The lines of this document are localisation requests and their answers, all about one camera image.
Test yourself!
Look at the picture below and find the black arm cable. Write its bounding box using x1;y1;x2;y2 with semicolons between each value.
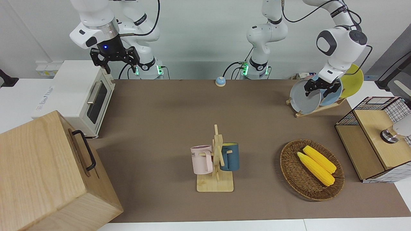
119;0;161;37
282;0;373;76

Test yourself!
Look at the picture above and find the white toaster oven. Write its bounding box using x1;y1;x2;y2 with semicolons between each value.
32;60;115;138

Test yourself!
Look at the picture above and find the black stand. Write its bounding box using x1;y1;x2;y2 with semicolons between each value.
0;69;19;88

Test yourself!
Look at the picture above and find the pink mug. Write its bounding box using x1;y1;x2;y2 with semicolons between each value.
191;145;214;175

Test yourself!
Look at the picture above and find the yellow corn cob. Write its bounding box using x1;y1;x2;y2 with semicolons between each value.
297;152;335;186
303;145;337;174

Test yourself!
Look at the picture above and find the gray plate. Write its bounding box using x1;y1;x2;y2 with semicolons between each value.
290;79;321;114

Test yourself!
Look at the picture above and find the dark teal mug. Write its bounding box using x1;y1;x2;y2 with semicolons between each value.
220;143;240;171

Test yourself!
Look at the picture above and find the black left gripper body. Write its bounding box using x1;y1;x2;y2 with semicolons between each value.
304;78;341;93

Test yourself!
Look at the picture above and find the white cylindrical bottle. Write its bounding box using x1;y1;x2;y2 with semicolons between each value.
380;119;411;144

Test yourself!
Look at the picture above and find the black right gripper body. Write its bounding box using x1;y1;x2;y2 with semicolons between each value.
90;34;141;68

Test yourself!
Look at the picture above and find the brown wicker basket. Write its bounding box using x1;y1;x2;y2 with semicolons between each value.
280;139;345;201

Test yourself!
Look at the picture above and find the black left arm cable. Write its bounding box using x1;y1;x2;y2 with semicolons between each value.
282;0;373;76

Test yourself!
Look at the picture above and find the wooden plate rack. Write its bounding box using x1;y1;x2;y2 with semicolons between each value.
286;96;346;118

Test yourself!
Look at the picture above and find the wire grid wooden shelf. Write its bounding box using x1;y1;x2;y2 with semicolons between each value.
335;96;411;183

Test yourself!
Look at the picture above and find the yellow plate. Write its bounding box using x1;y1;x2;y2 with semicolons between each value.
339;64;364;98

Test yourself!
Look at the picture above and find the wooden box with black handle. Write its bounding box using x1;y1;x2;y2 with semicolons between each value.
0;110;124;231

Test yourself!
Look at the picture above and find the wooden mug tree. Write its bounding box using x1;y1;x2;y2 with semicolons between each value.
197;124;234;192

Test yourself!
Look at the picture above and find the light blue plate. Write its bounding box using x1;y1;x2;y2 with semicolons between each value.
313;75;343;106

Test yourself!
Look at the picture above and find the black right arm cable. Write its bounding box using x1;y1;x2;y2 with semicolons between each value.
119;0;161;37

